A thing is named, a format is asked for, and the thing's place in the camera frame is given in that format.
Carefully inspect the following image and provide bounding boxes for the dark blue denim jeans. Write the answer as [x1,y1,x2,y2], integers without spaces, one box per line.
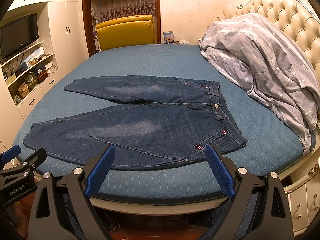
[23,76,247,170]

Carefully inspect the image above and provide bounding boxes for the blue quilted bed mattress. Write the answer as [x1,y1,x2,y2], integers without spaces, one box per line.
[12,44,316,202]

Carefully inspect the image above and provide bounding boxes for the brown handbag on shelf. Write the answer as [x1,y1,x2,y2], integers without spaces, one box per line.
[16,82,30,99]

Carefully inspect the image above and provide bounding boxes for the cream bedside cabinet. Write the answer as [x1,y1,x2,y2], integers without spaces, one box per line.
[284,158,319,237]

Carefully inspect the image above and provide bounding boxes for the grey star-pattern duvet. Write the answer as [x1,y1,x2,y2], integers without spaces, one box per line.
[199,13,319,154]

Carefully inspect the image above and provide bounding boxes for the black flat television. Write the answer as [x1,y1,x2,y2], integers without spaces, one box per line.
[1,13,39,59]

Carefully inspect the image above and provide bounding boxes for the cream wardrobe shelf unit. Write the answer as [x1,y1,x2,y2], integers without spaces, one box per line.
[1,0,89,150]

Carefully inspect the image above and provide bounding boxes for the yellow armchair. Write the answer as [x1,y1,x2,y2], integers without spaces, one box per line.
[96,15,157,50]

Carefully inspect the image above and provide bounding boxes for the small picture box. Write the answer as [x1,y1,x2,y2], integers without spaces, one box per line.
[163,31,175,44]

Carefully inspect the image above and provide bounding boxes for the cream tufted headboard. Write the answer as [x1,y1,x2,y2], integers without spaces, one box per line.
[223,0,320,77]

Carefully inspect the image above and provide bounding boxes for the brown lace curtain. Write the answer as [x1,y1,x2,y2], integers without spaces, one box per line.
[100,0,157,22]

